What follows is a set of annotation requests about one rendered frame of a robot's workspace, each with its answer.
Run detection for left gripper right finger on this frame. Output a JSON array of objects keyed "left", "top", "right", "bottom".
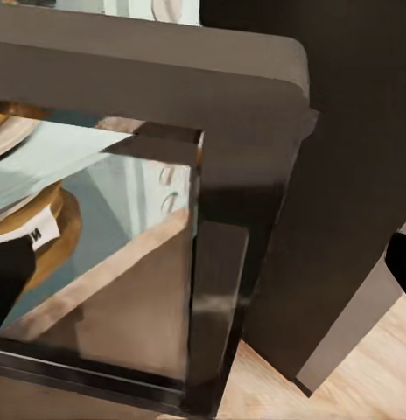
[{"left": 385, "top": 233, "right": 406, "bottom": 293}]

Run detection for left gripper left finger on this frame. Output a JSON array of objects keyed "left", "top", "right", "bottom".
[{"left": 0, "top": 233, "right": 39, "bottom": 327}]

